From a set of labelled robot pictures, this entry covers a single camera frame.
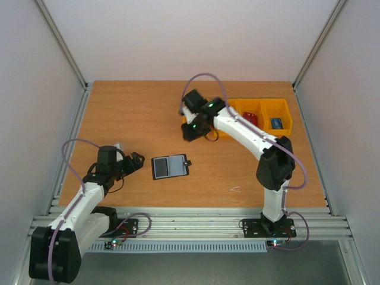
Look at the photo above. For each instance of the aluminium frame post right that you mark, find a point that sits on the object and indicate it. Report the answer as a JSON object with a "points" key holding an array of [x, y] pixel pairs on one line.
{"points": [[320, 40]]}

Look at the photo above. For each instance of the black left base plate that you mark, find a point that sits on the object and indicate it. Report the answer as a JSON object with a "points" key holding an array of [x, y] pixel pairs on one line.
{"points": [[129, 227]]}

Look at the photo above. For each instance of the blue card in bin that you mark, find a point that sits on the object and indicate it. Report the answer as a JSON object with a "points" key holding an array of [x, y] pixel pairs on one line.
{"points": [[276, 123]]}

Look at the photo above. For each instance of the aluminium rail base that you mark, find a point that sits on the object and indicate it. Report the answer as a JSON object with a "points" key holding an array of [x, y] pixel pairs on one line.
{"points": [[181, 223]]}

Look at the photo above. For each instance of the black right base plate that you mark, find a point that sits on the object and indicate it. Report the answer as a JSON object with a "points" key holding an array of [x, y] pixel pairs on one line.
{"points": [[253, 228]]}

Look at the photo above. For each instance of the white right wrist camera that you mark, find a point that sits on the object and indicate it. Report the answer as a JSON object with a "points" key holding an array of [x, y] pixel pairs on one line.
{"points": [[186, 112]]}

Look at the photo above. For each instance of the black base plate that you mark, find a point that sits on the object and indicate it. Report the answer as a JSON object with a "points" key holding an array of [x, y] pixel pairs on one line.
{"points": [[129, 227], [253, 228]]}

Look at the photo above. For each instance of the black leather card holder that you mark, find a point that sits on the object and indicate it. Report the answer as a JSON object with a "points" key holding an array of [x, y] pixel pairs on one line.
{"points": [[165, 167]]}

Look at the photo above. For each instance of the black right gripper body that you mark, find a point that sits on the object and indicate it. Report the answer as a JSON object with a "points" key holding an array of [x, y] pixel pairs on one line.
{"points": [[190, 135]]}

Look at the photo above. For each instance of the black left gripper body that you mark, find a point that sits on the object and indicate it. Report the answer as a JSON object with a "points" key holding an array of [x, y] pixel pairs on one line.
{"points": [[126, 170]]}

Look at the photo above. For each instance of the red card in bin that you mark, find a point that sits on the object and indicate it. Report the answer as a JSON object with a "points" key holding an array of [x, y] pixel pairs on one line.
{"points": [[251, 117]]}

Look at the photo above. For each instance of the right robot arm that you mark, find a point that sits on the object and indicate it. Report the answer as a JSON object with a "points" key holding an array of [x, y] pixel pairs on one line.
{"points": [[274, 155]]}

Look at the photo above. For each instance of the grey slotted cable duct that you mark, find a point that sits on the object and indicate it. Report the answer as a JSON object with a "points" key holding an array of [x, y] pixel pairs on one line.
{"points": [[166, 247]]}

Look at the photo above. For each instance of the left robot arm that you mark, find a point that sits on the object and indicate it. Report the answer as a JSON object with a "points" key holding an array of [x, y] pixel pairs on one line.
{"points": [[56, 250]]}

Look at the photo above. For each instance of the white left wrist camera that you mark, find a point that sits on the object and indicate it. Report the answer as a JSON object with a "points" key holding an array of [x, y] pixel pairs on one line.
{"points": [[120, 147]]}

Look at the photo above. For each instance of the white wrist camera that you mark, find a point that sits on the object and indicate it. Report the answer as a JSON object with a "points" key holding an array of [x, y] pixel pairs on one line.
{"points": [[186, 112], [120, 147]]}

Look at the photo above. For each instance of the aluminium frame post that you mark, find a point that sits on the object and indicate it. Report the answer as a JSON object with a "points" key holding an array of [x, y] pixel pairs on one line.
{"points": [[52, 26], [320, 40]]}

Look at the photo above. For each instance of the aluminium frame post left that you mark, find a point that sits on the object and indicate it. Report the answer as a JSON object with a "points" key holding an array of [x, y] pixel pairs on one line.
{"points": [[52, 26]]}

